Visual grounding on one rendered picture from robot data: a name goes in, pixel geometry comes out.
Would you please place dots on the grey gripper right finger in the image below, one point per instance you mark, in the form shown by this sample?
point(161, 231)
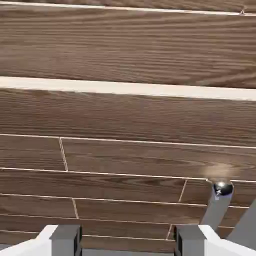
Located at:
point(190, 242)

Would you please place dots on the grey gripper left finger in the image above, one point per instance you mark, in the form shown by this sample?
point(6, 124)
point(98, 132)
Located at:
point(64, 242)

